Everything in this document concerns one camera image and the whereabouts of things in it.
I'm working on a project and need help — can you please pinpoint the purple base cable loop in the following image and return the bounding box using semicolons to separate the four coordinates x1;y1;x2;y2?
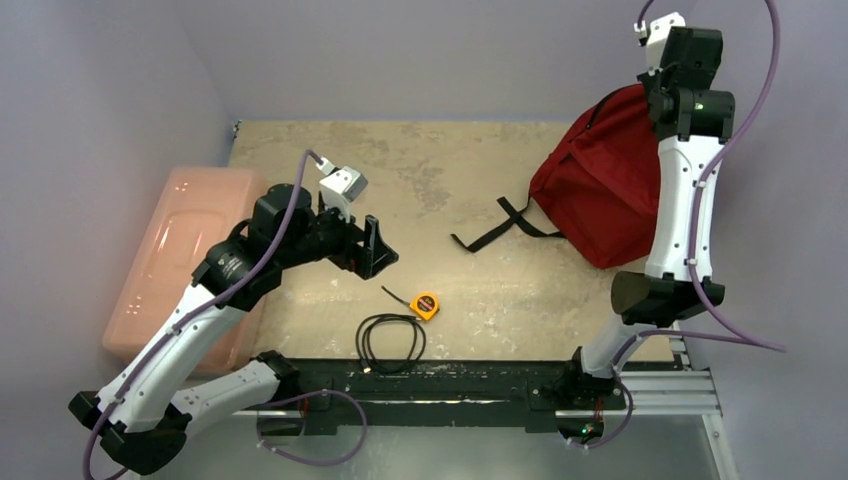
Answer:
256;389;370;468

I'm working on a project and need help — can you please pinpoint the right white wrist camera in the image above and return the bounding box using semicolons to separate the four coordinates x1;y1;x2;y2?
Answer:
633;12;686;76

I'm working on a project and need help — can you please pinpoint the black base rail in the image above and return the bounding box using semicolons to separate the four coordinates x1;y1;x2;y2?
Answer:
245;357;684;439

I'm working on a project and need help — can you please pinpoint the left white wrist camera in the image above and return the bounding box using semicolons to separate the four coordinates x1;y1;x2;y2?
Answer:
316;156;368;223

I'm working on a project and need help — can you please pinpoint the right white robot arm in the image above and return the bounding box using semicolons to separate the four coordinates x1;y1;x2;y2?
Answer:
561;15;736;407

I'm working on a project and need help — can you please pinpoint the black coiled cable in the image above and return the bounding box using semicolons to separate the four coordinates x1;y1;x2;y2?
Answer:
353;286;427;374

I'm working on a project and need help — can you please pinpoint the yellow tape measure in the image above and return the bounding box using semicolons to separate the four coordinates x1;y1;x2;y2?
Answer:
409;293;440;322

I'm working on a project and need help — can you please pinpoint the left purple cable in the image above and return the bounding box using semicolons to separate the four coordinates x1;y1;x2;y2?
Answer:
82;148;333;480

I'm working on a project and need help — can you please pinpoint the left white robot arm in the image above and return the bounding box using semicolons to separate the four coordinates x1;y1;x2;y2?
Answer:
69;184;398;475

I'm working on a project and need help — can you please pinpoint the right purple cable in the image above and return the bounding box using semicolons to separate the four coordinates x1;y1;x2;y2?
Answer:
609;0;790;372

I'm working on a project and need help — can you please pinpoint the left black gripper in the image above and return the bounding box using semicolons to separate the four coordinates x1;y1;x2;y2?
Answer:
277;193;397;278

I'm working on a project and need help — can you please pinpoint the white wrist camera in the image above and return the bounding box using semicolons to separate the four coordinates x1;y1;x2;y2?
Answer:
316;156;368;223
633;12;686;76

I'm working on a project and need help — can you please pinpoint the red student backpack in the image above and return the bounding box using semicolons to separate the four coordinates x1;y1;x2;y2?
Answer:
451;83;664;271

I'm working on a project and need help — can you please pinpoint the pink translucent storage box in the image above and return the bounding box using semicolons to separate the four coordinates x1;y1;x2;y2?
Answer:
102;166;268;363

